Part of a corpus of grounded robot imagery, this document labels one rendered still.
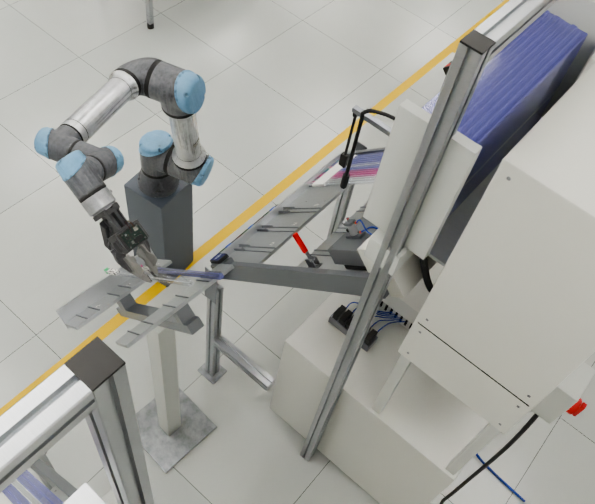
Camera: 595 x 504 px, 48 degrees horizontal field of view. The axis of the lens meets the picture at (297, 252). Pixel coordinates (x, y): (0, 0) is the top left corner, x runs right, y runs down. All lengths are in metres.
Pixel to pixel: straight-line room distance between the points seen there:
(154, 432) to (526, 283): 1.70
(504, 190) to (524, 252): 0.13
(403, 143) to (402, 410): 1.05
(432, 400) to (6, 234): 1.98
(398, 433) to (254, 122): 2.03
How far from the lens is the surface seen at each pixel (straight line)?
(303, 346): 2.11
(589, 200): 1.17
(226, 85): 3.76
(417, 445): 2.06
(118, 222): 1.67
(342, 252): 1.66
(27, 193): 3.31
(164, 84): 1.99
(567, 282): 1.26
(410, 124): 1.21
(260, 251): 2.04
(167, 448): 2.61
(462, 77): 1.07
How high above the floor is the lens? 2.48
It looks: 54 degrees down
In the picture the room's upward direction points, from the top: 12 degrees clockwise
